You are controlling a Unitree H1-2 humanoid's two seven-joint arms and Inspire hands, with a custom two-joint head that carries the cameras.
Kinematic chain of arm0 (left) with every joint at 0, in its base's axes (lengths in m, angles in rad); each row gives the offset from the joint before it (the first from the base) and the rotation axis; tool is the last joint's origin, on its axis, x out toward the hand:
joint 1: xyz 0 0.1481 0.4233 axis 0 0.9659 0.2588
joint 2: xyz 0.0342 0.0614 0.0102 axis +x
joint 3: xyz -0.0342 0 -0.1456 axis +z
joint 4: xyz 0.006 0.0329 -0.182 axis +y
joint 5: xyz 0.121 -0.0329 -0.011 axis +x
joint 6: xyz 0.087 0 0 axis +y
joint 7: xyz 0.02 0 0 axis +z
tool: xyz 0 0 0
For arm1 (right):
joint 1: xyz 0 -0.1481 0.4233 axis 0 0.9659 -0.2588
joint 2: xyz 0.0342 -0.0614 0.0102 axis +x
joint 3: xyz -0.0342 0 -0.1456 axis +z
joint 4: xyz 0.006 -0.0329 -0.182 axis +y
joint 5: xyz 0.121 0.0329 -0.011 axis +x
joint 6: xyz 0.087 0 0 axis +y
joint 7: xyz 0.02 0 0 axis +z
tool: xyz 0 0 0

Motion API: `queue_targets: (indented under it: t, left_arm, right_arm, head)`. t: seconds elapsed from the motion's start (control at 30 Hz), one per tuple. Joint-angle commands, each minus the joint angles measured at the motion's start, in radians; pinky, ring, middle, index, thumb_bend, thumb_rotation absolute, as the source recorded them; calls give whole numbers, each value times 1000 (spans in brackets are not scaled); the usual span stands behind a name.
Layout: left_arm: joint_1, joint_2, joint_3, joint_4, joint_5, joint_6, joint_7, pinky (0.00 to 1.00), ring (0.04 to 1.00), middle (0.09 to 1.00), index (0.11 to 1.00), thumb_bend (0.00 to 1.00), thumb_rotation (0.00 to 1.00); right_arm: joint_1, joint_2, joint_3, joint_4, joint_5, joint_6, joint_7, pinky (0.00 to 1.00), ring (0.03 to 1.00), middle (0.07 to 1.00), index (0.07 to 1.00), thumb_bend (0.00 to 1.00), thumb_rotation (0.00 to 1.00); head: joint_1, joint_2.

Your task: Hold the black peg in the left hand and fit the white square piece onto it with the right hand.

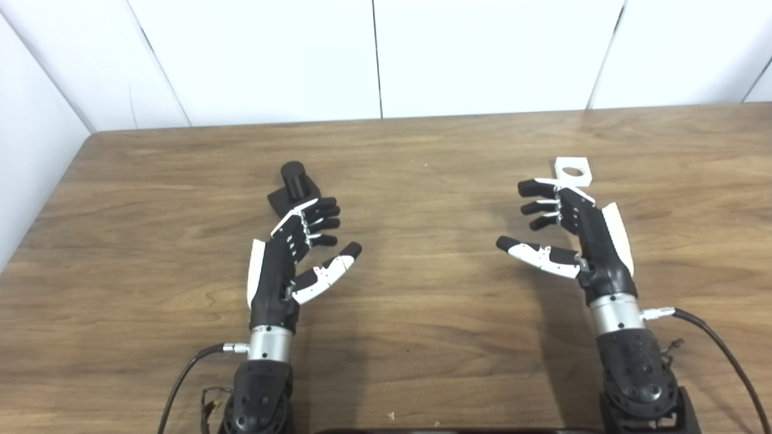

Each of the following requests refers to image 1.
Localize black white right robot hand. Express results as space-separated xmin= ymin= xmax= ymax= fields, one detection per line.
xmin=496 ymin=178 xmax=639 ymax=306

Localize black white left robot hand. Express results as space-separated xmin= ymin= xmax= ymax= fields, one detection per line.
xmin=246 ymin=197 xmax=363 ymax=333

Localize white square piece with hole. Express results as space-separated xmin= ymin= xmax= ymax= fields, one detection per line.
xmin=555 ymin=157 xmax=592 ymax=186

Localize black peg with square base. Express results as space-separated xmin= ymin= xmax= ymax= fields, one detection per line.
xmin=267 ymin=161 xmax=321 ymax=216

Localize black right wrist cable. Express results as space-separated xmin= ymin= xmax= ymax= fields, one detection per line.
xmin=639 ymin=306 xmax=772 ymax=434

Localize thin right arm wire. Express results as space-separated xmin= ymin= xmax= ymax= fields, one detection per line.
xmin=659 ymin=338 xmax=686 ymax=365

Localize thin arm wire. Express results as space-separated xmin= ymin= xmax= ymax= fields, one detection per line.
xmin=201 ymin=386 xmax=234 ymax=434
xmin=659 ymin=338 xmax=686 ymax=365

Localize thin left arm wire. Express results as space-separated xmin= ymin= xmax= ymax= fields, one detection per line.
xmin=201 ymin=386 xmax=234 ymax=434

